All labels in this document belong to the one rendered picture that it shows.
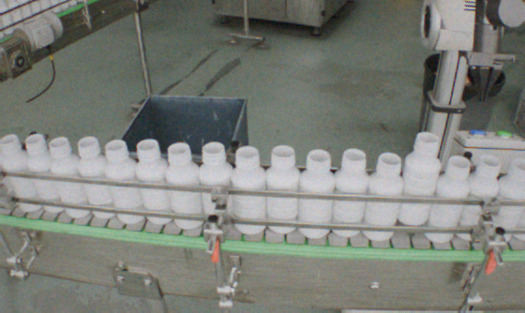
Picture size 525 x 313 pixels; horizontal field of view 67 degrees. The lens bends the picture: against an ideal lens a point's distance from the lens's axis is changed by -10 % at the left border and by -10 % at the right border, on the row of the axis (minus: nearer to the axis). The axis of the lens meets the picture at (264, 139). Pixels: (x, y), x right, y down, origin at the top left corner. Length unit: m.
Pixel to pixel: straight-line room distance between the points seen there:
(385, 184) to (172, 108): 0.84
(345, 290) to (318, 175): 0.27
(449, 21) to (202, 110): 0.77
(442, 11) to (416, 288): 0.73
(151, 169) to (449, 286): 0.60
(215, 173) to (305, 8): 3.76
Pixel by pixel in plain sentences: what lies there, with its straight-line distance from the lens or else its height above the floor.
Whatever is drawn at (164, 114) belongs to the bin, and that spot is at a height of 0.88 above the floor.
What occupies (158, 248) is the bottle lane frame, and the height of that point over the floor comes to 0.97.
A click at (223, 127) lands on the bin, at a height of 0.84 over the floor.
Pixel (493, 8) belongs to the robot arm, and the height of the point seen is 1.37.
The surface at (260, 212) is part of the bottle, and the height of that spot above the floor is 1.05.
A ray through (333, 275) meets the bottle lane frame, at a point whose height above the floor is 0.93.
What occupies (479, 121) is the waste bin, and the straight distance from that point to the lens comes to 2.46.
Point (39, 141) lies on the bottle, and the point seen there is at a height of 1.16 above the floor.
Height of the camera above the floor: 1.58
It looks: 34 degrees down
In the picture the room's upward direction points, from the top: 1 degrees counter-clockwise
